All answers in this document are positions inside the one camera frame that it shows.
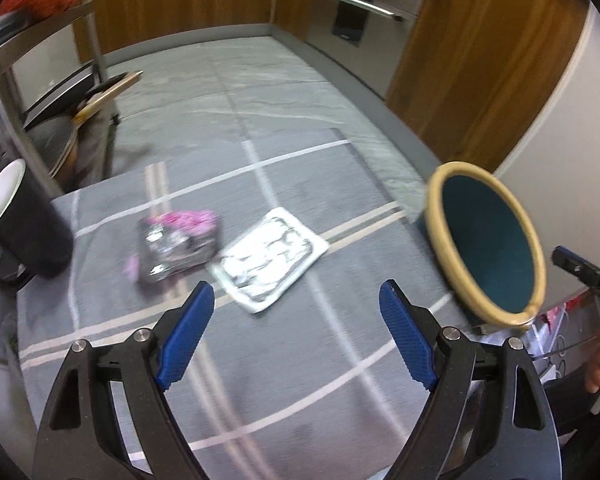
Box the black hanging towel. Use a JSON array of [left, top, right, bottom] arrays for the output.
[[332, 0, 377, 49]]

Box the black paper cup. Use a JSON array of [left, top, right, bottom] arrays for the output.
[[0, 158, 74, 281]]

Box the stainless steel shelf rack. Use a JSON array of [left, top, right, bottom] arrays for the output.
[[0, 0, 148, 196]]

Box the grey striped mat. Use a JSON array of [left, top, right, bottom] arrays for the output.
[[15, 127, 548, 480]]

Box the black frying pan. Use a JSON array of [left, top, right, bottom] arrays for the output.
[[22, 60, 131, 133]]

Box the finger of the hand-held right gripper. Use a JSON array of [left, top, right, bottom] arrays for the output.
[[551, 245, 600, 313]]

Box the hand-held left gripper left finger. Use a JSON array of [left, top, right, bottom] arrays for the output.
[[32, 280, 216, 480]]

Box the pink foil snack packet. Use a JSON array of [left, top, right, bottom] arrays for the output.
[[126, 210, 222, 287]]

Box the wooden kitchen cabinet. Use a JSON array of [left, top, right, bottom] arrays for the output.
[[75, 0, 592, 173]]

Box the silver blister pack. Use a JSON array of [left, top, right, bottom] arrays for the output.
[[210, 206, 330, 315]]

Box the wooden handled utensil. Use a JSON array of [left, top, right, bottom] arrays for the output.
[[72, 71, 145, 124]]

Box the yellow-rimmed teal trash bin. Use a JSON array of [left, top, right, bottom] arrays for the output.
[[422, 161, 547, 328]]

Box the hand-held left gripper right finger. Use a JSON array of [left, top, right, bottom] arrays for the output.
[[378, 280, 563, 480]]

